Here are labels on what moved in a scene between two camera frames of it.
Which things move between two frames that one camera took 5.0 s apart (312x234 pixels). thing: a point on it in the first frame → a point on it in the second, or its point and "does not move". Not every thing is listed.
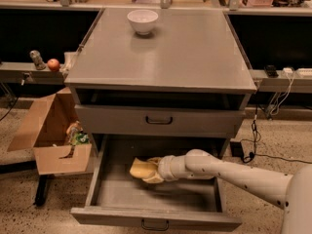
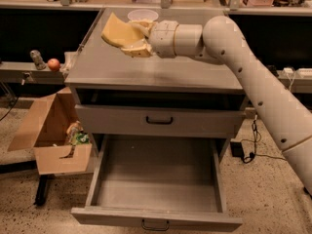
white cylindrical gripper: x=165 y=168 → x=163 y=37
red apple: x=53 y=64 does not move
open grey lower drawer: x=192 y=203 does not move
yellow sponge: x=142 y=170 → x=118 y=33
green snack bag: x=76 y=135 does not move
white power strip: x=304 y=72 does not move
